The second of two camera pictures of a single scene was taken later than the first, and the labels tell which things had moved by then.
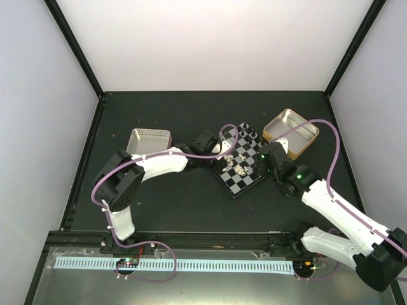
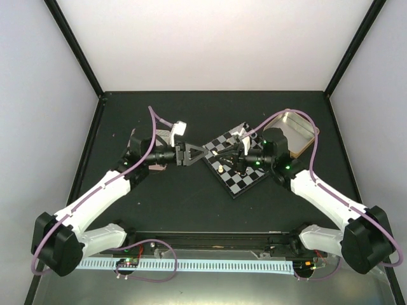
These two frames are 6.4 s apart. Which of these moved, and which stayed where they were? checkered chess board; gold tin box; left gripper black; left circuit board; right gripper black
Moved: left gripper black; right gripper black
Stayed: left circuit board; checkered chess board; gold tin box
